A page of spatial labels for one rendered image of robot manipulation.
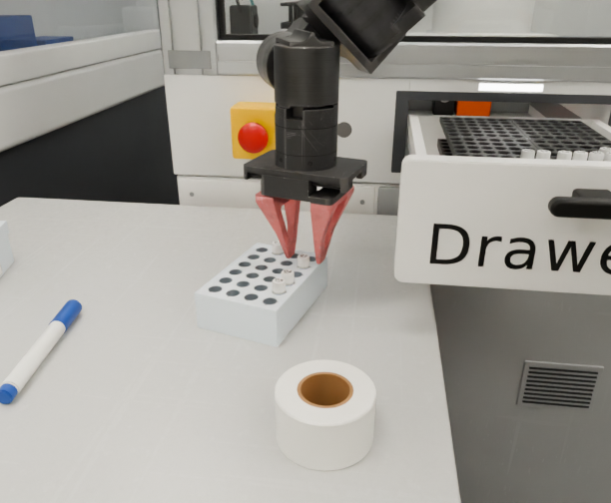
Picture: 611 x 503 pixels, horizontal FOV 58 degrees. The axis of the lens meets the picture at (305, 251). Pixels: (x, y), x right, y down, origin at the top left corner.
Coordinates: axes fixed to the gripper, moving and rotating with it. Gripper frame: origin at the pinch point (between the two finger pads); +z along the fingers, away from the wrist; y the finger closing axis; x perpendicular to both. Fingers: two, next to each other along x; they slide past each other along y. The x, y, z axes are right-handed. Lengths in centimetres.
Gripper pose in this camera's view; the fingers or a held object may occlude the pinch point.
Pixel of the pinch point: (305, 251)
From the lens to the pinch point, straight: 55.6
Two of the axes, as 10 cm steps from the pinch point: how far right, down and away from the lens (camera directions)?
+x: -3.9, 3.8, -8.4
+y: -9.2, -1.7, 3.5
